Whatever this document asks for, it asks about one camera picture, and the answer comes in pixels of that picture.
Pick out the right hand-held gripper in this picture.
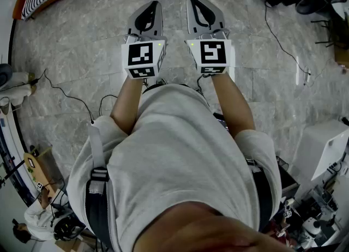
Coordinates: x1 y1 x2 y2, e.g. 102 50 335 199
185 0 232 75

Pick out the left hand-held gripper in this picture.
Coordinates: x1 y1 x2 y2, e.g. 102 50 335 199
121 0 167 80

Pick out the person's right forearm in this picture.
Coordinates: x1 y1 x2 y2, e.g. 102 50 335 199
211 73 256 139

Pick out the person's left forearm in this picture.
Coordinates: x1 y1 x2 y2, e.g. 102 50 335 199
110 76 144 137

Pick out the black waist pack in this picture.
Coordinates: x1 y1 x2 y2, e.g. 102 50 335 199
212 112 230 131

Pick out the person's grey shirt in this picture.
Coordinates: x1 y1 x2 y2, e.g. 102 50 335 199
66 83 283 252

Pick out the white cabinet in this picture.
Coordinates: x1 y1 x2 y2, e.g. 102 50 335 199
296 119 349 181

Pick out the light wooden board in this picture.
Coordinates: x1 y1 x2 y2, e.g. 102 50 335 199
23 151 58 197

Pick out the person's face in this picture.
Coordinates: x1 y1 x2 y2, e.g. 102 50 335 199
133 201 297 252

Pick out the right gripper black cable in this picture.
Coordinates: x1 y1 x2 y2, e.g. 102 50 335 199
196 74 210 107

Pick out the thin black cable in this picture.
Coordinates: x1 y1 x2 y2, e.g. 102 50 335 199
263 0 312 86
98 94 118 117

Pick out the long black floor cable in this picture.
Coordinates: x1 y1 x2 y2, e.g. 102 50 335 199
34 69 95 125

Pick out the grey black harness strap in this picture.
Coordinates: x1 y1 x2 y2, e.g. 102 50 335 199
85 124 112 249

